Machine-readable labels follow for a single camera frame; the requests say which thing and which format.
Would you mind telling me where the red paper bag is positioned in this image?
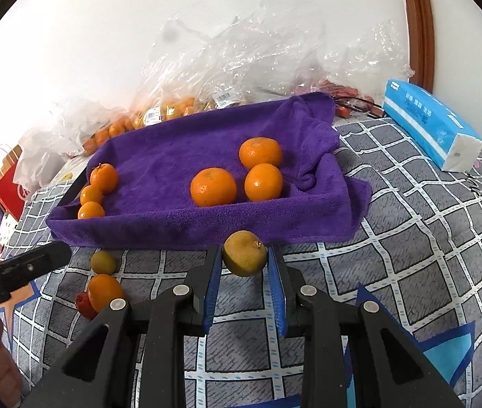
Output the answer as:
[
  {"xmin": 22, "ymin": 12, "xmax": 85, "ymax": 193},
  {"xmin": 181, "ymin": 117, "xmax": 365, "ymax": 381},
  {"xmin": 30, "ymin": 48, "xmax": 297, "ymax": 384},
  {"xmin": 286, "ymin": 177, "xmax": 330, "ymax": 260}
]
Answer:
[{"xmin": 0, "ymin": 144, "xmax": 27, "ymax": 221}]

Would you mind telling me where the crumpled clear plastic bag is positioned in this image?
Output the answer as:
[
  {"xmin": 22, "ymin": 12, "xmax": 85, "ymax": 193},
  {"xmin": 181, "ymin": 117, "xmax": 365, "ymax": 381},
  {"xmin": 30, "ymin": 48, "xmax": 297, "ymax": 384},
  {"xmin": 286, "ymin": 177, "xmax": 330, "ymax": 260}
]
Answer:
[{"xmin": 51, "ymin": 98, "xmax": 135, "ymax": 158}]

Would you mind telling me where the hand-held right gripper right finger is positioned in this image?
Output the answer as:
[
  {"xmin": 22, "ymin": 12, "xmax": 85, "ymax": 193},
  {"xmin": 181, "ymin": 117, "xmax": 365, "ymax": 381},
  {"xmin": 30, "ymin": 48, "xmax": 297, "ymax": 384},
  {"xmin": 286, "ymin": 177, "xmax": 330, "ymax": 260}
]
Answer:
[{"xmin": 267, "ymin": 246, "xmax": 465, "ymax": 408}]

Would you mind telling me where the white plastic bag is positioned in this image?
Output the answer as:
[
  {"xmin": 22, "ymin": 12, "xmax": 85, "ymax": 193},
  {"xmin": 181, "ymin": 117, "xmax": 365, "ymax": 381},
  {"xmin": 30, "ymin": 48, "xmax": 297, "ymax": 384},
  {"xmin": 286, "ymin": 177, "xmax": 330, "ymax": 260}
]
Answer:
[{"xmin": 13, "ymin": 127, "xmax": 76, "ymax": 192}]

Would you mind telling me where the heap of bagged mandarins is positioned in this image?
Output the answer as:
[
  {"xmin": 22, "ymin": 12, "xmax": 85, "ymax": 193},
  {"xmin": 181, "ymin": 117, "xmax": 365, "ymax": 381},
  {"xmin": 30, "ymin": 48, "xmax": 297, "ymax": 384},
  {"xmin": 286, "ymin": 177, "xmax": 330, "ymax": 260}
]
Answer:
[{"xmin": 83, "ymin": 97, "xmax": 197, "ymax": 156}]

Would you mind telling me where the small orange kumquat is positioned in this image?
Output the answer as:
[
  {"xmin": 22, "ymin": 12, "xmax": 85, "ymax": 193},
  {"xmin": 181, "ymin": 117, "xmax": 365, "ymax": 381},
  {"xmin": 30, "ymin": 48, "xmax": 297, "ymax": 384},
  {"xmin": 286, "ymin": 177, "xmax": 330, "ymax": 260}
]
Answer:
[
  {"xmin": 78, "ymin": 202, "xmax": 106, "ymax": 220},
  {"xmin": 80, "ymin": 185, "xmax": 104, "ymax": 207},
  {"xmin": 87, "ymin": 274, "xmax": 126, "ymax": 313},
  {"xmin": 90, "ymin": 164, "xmax": 119, "ymax": 194}
]

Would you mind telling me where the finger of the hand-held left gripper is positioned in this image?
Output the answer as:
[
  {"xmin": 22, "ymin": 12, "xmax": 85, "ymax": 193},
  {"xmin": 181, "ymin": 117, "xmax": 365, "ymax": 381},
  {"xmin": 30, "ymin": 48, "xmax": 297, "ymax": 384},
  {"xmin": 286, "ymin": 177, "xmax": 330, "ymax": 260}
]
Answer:
[{"xmin": 0, "ymin": 243, "xmax": 72, "ymax": 297}]

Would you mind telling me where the grey grid-patterned blanket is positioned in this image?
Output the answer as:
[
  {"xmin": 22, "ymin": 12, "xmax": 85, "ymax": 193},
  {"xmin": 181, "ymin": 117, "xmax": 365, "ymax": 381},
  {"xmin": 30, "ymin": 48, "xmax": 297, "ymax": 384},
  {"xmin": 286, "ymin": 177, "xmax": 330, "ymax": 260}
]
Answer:
[{"xmin": 0, "ymin": 119, "xmax": 482, "ymax": 408}]

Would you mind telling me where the white perforated basket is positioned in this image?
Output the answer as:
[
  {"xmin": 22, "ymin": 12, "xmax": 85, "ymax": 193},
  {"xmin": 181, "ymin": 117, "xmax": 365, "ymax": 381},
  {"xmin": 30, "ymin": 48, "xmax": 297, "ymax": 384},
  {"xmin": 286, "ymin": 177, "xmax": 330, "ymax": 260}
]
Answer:
[{"xmin": 0, "ymin": 212, "xmax": 20, "ymax": 247}]

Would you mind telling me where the clear bag with small label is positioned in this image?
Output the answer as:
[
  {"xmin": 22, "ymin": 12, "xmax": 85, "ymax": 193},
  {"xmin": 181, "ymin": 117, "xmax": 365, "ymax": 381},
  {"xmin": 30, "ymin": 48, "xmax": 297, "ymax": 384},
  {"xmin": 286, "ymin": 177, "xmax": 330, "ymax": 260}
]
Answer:
[{"xmin": 198, "ymin": 0, "xmax": 327, "ymax": 109}]

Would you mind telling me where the clear bag of red fruits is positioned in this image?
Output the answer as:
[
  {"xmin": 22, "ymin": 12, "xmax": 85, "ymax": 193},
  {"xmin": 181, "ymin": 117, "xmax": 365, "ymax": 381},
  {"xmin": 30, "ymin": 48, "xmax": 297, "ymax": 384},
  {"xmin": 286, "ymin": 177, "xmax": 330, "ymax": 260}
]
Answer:
[{"xmin": 296, "ymin": 19, "xmax": 414, "ymax": 119}]

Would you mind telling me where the large orange mandarin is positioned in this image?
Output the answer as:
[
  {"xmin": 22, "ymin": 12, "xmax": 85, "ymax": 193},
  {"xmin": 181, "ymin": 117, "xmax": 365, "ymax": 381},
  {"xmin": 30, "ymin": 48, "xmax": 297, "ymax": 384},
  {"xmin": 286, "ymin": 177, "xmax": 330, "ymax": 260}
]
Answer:
[
  {"xmin": 244, "ymin": 164, "xmax": 284, "ymax": 202},
  {"xmin": 190, "ymin": 168, "xmax": 237, "ymax": 207},
  {"xmin": 239, "ymin": 137, "xmax": 283, "ymax": 170}
]

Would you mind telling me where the brown wooden door frame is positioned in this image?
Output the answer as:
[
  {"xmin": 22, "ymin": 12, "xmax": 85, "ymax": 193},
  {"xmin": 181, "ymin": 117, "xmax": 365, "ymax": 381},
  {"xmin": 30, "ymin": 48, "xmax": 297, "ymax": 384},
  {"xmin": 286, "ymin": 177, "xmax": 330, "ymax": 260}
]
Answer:
[{"xmin": 396, "ymin": 0, "xmax": 434, "ymax": 92}]

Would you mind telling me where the thin black cable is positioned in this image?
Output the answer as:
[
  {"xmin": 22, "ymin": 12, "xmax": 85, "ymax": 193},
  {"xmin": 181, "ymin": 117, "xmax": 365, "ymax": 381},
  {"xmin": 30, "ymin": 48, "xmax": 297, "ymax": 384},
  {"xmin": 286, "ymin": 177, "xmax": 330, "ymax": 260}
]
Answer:
[{"xmin": 332, "ymin": 97, "xmax": 385, "ymax": 113}]

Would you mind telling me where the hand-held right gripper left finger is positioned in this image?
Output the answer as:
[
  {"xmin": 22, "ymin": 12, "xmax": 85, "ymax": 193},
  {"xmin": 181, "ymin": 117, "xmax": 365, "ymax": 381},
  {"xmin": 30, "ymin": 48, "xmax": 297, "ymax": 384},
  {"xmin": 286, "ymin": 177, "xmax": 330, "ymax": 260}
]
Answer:
[{"xmin": 24, "ymin": 246, "xmax": 225, "ymax": 408}]

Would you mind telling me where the small red fruit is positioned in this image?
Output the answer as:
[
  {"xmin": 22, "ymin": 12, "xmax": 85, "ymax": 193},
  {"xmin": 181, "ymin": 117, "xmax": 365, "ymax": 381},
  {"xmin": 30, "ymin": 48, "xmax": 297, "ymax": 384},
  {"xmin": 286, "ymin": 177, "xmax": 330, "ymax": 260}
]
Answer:
[{"xmin": 75, "ymin": 292, "xmax": 97, "ymax": 320}]

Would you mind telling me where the yellow-green mandarin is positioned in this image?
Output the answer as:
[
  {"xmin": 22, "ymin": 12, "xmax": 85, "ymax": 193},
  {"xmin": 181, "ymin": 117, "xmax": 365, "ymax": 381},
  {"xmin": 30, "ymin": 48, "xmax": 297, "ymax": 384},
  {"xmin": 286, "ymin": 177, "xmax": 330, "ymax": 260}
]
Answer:
[{"xmin": 222, "ymin": 230, "xmax": 268, "ymax": 277}]

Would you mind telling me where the clear bag with large label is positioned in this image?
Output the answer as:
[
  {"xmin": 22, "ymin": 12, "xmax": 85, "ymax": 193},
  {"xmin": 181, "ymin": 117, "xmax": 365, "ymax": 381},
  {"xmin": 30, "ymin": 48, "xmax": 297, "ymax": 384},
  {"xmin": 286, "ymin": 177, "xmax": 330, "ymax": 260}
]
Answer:
[{"xmin": 130, "ymin": 8, "xmax": 225, "ymax": 130}]

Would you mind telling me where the blue tissue pack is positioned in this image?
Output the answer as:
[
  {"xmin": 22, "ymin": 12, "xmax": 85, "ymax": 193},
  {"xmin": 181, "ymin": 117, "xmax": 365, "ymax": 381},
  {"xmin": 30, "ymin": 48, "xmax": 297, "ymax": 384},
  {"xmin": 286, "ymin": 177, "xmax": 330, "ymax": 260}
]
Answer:
[{"xmin": 382, "ymin": 79, "xmax": 482, "ymax": 172}]

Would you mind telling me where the purple towel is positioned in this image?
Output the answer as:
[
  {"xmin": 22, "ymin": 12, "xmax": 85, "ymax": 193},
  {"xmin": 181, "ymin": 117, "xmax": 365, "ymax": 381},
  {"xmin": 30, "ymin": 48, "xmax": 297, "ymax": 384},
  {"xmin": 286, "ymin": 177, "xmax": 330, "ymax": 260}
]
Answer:
[{"xmin": 46, "ymin": 92, "xmax": 372, "ymax": 251}]

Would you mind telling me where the fruit-printed carton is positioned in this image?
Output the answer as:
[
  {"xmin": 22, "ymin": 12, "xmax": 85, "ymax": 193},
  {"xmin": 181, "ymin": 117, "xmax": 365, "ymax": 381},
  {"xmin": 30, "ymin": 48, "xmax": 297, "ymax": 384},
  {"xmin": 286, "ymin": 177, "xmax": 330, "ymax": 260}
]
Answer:
[{"xmin": 51, "ymin": 155, "xmax": 97, "ymax": 188}]

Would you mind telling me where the small yellow-green fruit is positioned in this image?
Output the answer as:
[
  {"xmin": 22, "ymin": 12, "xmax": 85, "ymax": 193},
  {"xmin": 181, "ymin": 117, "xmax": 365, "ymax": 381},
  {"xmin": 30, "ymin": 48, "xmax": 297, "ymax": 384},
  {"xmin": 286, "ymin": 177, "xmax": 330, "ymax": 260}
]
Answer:
[{"xmin": 90, "ymin": 251, "xmax": 118, "ymax": 274}]

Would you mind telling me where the heap of small red fruits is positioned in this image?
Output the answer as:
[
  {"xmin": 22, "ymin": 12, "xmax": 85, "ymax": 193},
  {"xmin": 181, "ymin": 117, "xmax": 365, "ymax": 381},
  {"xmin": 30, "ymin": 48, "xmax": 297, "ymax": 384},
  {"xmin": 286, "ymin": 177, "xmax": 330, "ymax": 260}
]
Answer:
[{"xmin": 294, "ymin": 77, "xmax": 384, "ymax": 119}]

